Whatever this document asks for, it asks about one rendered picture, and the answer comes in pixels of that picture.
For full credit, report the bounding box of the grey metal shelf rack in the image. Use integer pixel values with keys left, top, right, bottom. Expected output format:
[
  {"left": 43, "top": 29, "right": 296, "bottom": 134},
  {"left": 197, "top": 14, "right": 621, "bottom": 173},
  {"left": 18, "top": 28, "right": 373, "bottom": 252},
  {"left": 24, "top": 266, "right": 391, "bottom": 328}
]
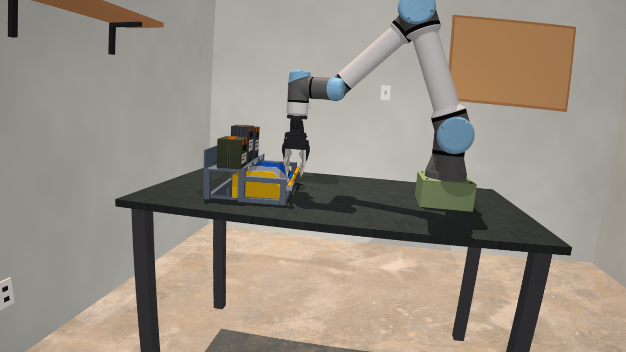
[{"left": 203, "top": 145, "right": 296, "bottom": 205}]

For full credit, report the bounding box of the yellow open bin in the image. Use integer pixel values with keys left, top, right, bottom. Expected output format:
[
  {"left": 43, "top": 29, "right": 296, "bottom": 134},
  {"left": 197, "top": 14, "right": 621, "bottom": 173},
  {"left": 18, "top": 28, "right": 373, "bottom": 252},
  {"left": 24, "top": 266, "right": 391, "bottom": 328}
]
[{"left": 232, "top": 171, "right": 280, "bottom": 199}]

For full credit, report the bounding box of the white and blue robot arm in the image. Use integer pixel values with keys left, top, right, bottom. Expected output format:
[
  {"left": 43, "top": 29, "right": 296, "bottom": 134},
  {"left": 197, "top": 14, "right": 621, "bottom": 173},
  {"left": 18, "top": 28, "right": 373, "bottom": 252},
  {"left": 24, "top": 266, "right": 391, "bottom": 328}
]
[{"left": 287, "top": 0, "right": 474, "bottom": 182}]

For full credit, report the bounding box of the blue bin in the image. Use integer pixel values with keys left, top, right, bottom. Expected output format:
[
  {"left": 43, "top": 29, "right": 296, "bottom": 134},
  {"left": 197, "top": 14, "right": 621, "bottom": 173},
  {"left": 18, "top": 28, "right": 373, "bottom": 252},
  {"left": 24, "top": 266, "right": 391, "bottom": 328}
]
[{"left": 254, "top": 162, "right": 293, "bottom": 179}]

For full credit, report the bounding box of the olive green storage case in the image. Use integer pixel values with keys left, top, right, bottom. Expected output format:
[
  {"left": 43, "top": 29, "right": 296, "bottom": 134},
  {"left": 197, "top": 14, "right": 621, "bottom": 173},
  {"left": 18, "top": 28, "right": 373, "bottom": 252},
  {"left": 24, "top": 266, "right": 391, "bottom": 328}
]
[{"left": 217, "top": 136, "right": 247, "bottom": 169}]

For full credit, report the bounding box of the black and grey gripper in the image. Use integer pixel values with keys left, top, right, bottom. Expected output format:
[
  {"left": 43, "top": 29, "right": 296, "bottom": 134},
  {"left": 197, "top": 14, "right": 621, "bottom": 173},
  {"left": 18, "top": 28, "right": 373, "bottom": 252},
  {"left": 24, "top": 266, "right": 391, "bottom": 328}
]
[{"left": 282, "top": 114, "right": 310, "bottom": 177}]

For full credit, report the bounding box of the yellow vertical bar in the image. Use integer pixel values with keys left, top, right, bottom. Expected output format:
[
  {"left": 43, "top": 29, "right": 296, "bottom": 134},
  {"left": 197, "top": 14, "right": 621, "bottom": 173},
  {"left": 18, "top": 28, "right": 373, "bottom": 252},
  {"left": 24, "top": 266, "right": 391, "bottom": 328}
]
[{"left": 288, "top": 167, "right": 300, "bottom": 185}]

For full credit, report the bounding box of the dark grey tool case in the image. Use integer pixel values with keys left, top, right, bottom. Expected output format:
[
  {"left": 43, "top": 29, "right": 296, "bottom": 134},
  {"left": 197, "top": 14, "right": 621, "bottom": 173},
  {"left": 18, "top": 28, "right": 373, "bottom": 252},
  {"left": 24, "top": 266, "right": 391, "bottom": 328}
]
[
  {"left": 231, "top": 125, "right": 254, "bottom": 164},
  {"left": 253, "top": 127, "right": 260, "bottom": 159}
]

